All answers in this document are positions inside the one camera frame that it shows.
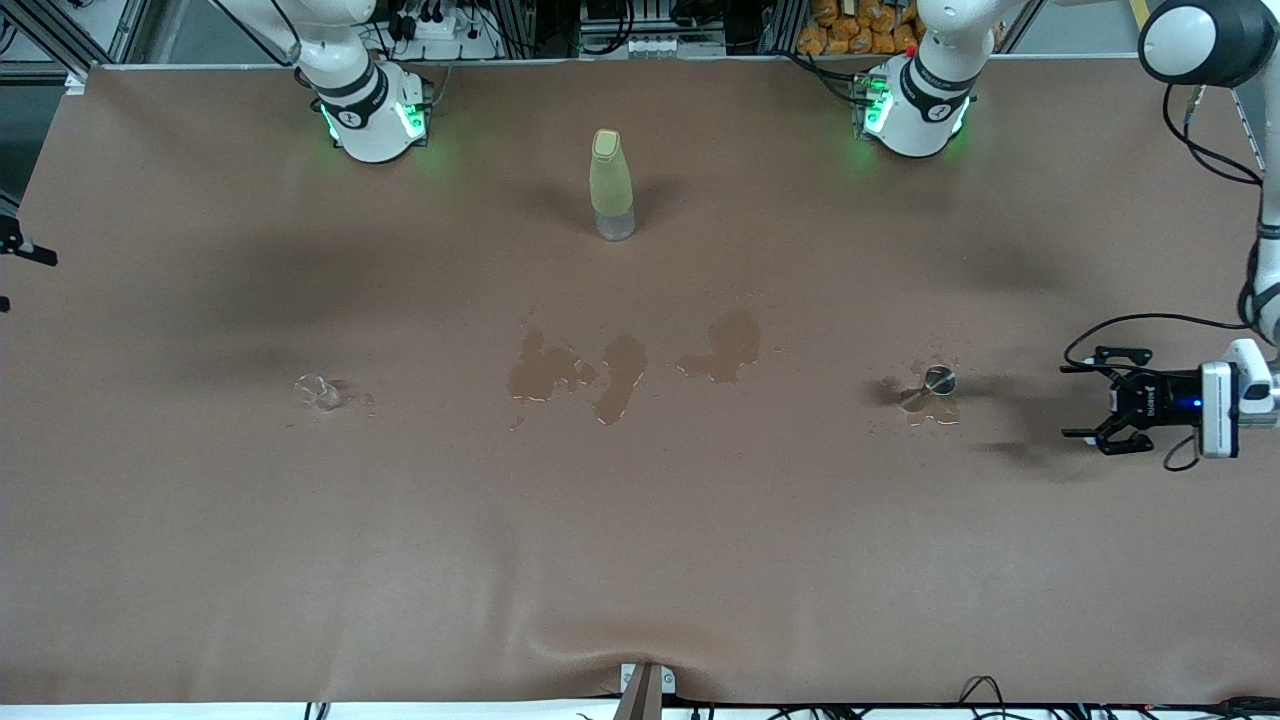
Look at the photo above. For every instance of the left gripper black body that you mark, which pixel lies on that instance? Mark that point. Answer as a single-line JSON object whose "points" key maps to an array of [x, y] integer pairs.
{"points": [[1160, 404]]}

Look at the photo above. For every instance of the steel conical jigger cup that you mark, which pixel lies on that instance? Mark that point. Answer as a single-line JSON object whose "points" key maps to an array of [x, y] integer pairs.
{"points": [[940, 379]]}

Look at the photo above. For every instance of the clear glass beaker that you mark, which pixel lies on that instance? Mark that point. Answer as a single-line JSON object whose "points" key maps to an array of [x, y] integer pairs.
{"points": [[320, 392]]}

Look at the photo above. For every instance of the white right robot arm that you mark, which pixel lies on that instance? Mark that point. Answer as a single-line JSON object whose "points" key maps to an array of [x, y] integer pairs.
{"points": [[365, 120]]}

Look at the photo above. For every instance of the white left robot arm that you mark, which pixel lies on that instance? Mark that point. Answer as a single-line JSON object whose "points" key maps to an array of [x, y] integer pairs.
{"points": [[920, 130]]}

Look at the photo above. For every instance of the spilled liquid puddle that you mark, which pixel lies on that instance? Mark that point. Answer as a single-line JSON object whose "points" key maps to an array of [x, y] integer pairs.
{"points": [[735, 340], [935, 412], [622, 375], [540, 372]]}

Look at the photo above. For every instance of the pile of orange buns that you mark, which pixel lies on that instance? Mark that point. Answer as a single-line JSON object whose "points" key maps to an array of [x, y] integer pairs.
{"points": [[850, 30]]}

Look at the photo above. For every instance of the white power strip with plugs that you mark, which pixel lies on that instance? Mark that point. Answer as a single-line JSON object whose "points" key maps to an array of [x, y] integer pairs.
{"points": [[440, 28]]}

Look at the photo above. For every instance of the brown table mat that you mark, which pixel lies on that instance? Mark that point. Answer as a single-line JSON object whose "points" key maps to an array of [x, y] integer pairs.
{"points": [[640, 520]]}

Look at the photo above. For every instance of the yellow-green plastic bottle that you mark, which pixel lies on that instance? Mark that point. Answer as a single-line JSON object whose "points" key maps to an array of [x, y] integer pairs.
{"points": [[611, 185]]}

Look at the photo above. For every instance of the brown strut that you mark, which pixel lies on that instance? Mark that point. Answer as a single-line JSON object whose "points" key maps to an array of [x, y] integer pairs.
{"points": [[640, 700]]}

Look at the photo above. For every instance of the white socket strip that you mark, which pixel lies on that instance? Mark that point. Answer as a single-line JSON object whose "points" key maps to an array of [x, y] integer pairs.
{"points": [[650, 45]]}

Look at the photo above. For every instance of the aluminium cell frame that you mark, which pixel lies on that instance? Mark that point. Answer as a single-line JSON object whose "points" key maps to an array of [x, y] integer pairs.
{"points": [[50, 38]]}

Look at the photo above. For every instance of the metal table edge bracket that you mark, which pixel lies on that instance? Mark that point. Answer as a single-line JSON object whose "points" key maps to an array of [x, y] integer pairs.
{"points": [[668, 682]]}

